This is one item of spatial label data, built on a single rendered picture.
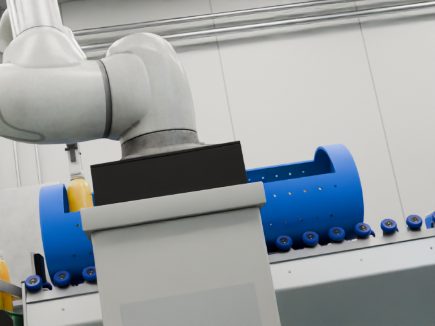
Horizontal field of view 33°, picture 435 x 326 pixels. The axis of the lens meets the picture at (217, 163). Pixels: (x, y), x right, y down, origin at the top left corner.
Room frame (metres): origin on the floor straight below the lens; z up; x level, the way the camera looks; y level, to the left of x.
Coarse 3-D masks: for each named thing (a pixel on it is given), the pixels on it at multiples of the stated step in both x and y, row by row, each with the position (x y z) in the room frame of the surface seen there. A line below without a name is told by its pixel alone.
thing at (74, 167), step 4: (68, 152) 1.97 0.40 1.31; (76, 152) 1.97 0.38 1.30; (68, 156) 1.97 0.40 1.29; (76, 156) 1.97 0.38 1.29; (68, 160) 1.97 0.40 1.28; (76, 160) 1.97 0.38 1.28; (72, 164) 1.97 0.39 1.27; (76, 164) 1.97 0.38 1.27; (72, 168) 1.97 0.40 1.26; (76, 168) 1.97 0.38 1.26; (72, 172) 1.97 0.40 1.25; (76, 172) 1.97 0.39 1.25; (80, 172) 1.97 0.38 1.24
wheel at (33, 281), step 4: (32, 276) 1.94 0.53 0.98; (36, 276) 1.94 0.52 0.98; (28, 280) 1.93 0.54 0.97; (32, 280) 1.92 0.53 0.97; (36, 280) 1.93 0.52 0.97; (40, 280) 1.93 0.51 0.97; (28, 284) 1.92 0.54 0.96; (32, 284) 1.92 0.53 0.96; (36, 284) 1.92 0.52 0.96; (40, 284) 1.93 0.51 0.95; (28, 288) 1.92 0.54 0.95; (32, 288) 1.92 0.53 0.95; (36, 288) 1.92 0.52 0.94
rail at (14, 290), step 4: (0, 280) 1.86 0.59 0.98; (0, 284) 1.86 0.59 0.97; (4, 284) 1.91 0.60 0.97; (8, 284) 1.98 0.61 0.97; (12, 284) 2.04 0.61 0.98; (0, 288) 1.85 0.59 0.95; (4, 288) 1.90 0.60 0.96; (8, 288) 1.97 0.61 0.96; (12, 288) 2.03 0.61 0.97; (16, 288) 2.09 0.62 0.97; (20, 288) 2.16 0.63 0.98; (4, 292) 1.93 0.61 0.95; (8, 292) 1.96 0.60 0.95; (12, 292) 2.02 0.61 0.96; (16, 292) 2.08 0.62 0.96; (20, 292) 2.15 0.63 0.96; (16, 296) 2.10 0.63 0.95; (20, 296) 2.14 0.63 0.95
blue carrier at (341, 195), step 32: (320, 160) 2.21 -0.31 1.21; (352, 160) 2.02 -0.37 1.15; (64, 192) 2.08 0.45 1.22; (288, 192) 1.98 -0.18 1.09; (320, 192) 1.99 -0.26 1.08; (352, 192) 2.01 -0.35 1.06; (64, 224) 1.91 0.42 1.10; (288, 224) 2.01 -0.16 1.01; (320, 224) 2.03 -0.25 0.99; (352, 224) 2.05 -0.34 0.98; (64, 256) 1.93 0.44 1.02
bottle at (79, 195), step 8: (80, 176) 1.99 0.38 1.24; (72, 184) 1.97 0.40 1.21; (80, 184) 1.97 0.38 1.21; (88, 184) 1.99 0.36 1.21; (72, 192) 1.97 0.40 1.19; (80, 192) 1.96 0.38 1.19; (88, 192) 1.98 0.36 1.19; (72, 200) 1.97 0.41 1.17; (80, 200) 1.96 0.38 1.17; (88, 200) 1.98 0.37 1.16; (72, 208) 1.97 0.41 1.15; (80, 208) 1.96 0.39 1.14
